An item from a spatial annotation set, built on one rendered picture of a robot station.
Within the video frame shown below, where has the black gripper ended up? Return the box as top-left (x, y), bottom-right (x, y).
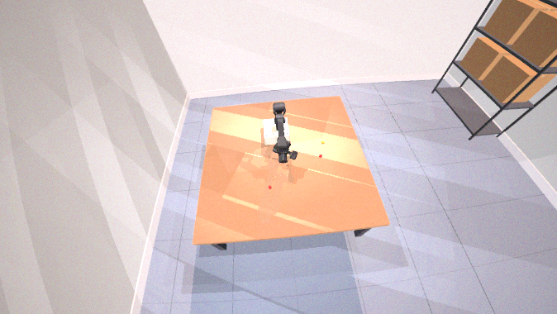
top-left (273, 145), bottom-right (298, 160)

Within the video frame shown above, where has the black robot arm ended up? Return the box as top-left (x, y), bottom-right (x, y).
top-left (273, 102), bottom-right (291, 164)

